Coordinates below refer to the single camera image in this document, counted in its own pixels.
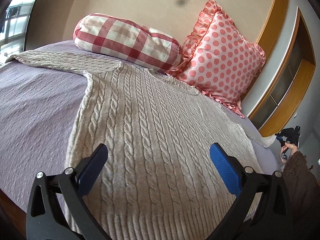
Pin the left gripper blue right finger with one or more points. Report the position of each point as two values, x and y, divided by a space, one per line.
261 209

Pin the wooden frame glass cabinet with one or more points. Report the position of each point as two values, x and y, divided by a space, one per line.
292 80

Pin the lavender textured bedspread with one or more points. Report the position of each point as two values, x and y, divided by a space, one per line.
38 110

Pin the window with frame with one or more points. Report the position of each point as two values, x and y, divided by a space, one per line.
14 26

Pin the pink polka dot ruffled pillow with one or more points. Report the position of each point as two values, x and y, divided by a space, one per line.
217 60

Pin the brown fuzzy right sleeve forearm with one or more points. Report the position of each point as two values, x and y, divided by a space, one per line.
303 190

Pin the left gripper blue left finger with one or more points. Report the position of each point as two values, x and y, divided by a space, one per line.
56 209

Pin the beige cable-knit sweater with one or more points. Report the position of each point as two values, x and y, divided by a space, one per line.
159 181

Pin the person's right hand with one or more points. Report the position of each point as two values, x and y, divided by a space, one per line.
287 151

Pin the red white checked bolster pillow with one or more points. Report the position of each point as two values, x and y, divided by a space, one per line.
127 40

